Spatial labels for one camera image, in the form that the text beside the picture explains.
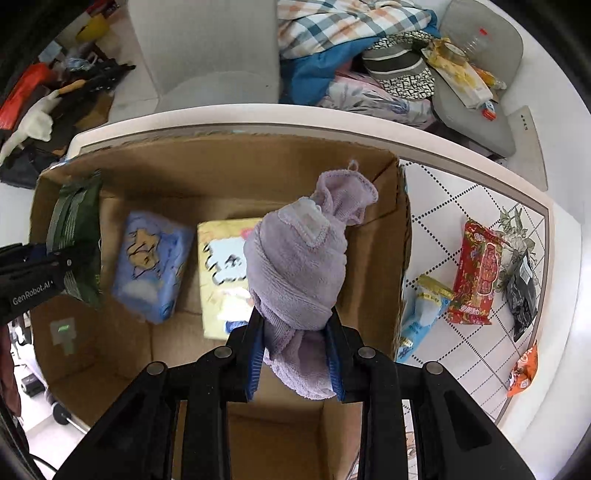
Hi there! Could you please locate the red tissue pack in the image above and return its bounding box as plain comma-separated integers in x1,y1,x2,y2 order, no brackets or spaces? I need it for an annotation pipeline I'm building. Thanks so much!
446,220,504,326

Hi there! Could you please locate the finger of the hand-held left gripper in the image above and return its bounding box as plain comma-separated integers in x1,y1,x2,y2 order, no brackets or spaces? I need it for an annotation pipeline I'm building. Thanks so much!
45,247,95,296

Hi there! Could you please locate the patterned sun hat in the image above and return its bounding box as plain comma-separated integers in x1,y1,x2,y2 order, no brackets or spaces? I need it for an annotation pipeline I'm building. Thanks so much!
361,31,437,99

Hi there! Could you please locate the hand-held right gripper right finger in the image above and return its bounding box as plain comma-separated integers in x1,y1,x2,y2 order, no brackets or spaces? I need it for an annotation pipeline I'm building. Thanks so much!
323,312,537,480

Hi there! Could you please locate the yellow plastic bag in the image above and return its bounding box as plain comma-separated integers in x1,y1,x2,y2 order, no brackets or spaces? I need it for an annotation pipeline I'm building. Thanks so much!
421,38,508,110

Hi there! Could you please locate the light blue snack packet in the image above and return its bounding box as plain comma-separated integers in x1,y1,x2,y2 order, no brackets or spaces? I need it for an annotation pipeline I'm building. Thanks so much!
395,274,455,364

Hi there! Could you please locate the red bag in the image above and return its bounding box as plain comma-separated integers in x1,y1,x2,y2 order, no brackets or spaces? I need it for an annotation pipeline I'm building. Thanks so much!
0,62,51,131

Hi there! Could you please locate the plaid blanket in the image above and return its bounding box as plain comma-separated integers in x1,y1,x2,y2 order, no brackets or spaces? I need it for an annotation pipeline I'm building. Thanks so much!
276,0,432,60

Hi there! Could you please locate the orange snack packet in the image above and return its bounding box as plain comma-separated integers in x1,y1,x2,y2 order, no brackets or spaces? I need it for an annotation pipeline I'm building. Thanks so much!
506,342,539,398

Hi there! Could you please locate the grey seat cushion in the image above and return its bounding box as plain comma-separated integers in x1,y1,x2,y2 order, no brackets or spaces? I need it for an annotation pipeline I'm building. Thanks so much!
431,0,525,158

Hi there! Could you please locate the grey sofa chair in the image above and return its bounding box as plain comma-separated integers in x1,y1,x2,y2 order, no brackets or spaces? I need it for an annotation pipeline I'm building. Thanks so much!
110,0,282,125

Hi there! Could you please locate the white plush toy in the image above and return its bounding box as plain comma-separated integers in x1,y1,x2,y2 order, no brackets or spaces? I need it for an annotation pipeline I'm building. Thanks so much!
0,89,61,163

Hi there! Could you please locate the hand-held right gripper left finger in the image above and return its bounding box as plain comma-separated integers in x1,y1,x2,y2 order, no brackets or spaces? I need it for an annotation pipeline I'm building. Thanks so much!
54,305,267,480

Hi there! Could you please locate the blue tissue pack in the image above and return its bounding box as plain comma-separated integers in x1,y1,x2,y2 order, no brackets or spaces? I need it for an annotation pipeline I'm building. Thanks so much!
111,211,195,325

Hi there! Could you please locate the pile of clothes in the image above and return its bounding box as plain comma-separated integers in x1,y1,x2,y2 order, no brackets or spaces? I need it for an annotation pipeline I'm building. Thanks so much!
279,9,439,105

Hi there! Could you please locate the cardboard box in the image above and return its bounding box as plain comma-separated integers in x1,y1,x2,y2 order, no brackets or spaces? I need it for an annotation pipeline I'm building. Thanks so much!
28,130,413,480

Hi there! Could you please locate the yellow tissue pack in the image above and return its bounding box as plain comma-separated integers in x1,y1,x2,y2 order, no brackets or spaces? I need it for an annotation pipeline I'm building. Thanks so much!
197,217,265,340

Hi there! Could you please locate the purple towel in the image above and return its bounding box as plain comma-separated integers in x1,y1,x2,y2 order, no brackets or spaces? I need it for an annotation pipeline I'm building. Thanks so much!
243,159,380,401

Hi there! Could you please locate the black snack packet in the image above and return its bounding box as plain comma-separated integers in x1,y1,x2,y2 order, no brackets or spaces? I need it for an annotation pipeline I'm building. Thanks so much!
505,251,539,343

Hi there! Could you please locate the floral quilt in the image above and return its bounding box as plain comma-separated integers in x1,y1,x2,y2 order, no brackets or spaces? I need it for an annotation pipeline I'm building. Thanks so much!
317,70,435,129

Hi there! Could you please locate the green wet wipes pack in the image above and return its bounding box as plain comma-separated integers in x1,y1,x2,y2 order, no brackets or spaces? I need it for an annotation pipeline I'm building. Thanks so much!
46,170,105,311

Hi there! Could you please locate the clear plastic bottle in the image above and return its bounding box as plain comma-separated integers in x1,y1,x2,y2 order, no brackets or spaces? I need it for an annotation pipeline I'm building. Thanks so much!
455,28,497,63

